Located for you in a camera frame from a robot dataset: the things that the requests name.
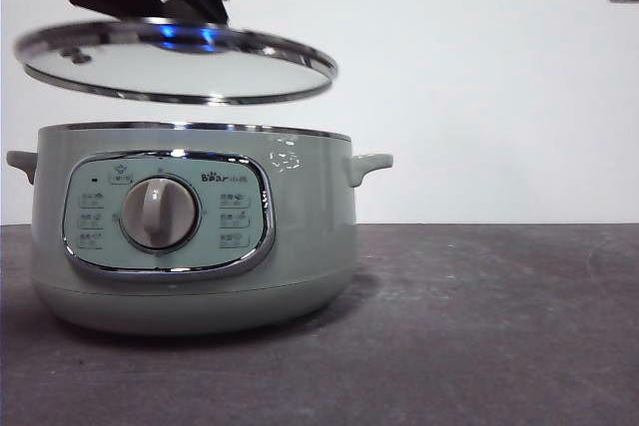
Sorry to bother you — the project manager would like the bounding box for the glass lid with green knob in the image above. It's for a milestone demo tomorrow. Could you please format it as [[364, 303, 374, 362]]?
[[13, 0, 340, 108]]

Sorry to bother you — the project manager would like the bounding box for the pale green electric pot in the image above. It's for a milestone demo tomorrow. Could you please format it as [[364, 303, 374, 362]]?
[[4, 121, 394, 338]]

